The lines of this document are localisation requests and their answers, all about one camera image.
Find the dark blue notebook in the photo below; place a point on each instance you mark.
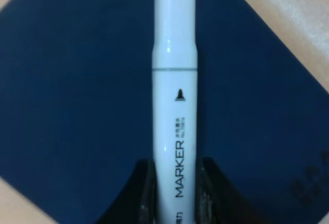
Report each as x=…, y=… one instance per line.
x=77, y=93

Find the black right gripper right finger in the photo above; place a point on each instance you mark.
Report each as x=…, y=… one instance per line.
x=217, y=201

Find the white marker pen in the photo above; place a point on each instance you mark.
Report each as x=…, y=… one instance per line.
x=174, y=94

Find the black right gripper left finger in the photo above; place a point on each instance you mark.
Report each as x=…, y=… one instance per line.
x=136, y=202

